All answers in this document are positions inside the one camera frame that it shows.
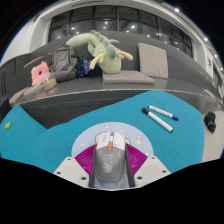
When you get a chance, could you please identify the grey backpack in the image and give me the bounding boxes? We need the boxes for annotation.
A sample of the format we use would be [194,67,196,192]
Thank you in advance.
[49,44,81,83]

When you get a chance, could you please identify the pink ring-shaped plush cushion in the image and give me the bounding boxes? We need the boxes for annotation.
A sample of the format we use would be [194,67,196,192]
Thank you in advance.
[30,61,52,87]

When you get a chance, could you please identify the ceiling lights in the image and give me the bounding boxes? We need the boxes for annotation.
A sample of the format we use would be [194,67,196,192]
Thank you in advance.
[173,7,209,42]

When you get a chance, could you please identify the green dragon plush toy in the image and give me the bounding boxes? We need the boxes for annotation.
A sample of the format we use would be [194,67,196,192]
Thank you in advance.
[65,29,134,75]

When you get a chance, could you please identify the tan round pouch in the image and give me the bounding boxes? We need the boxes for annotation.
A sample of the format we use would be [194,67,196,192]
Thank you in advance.
[43,77,59,92]

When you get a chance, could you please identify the white marker with blue cap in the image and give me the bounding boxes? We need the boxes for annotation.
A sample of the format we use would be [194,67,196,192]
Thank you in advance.
[147,104,180,122]

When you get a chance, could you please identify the small black object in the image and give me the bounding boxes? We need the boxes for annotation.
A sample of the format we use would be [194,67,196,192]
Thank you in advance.
[203,111,218,134]

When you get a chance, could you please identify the dark glass window row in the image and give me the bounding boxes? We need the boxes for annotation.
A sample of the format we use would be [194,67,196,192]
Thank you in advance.
[48,4,194,58]

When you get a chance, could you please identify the grey and white computer mouse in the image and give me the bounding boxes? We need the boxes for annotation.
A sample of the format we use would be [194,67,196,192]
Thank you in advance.
[93,131,128,185]

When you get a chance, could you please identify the grey upholstered bench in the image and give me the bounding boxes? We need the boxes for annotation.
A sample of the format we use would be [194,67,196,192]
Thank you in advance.
[0,31,224,111]

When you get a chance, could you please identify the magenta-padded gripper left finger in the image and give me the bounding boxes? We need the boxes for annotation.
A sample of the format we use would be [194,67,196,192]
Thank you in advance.
[53,143,98,188]

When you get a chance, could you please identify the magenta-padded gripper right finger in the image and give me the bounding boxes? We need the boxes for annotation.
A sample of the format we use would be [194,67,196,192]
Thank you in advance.
[123,143,172,188]

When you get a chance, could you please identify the flat grey seat cushion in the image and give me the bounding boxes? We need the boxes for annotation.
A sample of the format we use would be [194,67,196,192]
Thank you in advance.
[101,69,157,85]

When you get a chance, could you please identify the navy blue patterned bag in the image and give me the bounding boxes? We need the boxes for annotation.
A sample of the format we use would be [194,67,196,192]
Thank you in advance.
[73,57,102,78]

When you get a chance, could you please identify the upright grey square cushion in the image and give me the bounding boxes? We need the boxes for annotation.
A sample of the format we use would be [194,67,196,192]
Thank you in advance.
[137,42,169,80]

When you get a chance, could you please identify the white marker with black cap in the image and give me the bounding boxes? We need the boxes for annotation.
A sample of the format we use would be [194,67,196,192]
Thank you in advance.
[141,107,175,134]

